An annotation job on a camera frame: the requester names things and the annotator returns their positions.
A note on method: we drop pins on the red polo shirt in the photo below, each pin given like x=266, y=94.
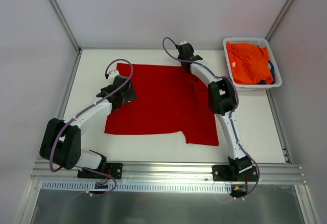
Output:
x=168, y=100

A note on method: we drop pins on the white slotted cable duct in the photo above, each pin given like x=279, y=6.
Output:
x=137, y=187

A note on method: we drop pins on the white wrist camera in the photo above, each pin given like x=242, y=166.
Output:
x=111, y=74
x=182, y=42

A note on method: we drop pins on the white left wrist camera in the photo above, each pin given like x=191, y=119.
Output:
x=111, y=74

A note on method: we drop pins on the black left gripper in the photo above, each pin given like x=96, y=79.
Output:
x=129, y=94

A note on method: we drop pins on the aluminium frame post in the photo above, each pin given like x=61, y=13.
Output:
x=59, y=14
x=277, y=22

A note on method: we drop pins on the blue t shirt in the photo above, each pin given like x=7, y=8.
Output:
x=272, y=72

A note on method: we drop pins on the aluminium frame post left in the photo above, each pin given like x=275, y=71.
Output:
x=59, y=14

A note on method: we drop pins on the white plastic laundry basket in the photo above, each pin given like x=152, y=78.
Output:
x=261, y=42

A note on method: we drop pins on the orange t shirt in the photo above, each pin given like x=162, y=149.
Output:
x=249, y=63

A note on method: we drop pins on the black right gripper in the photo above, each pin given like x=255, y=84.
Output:
x=185, y=64

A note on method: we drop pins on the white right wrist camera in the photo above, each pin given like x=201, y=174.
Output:
x=182, y=42

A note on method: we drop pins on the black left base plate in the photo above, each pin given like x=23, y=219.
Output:
x=115, y=170

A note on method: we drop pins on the aluminium frame post right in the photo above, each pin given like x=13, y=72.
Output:
x=277, y=22

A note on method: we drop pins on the aluminium mounting rail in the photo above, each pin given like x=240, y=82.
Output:
x=284, y=174

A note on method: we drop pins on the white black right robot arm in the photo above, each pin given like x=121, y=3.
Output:
x=222, y=101

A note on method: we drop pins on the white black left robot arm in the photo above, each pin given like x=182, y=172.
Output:
x=61, y=144

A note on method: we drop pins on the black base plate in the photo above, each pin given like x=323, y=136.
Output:
x=115, y=170
x=225, y=173

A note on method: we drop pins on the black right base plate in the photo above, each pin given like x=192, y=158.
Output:
x=225, y=173

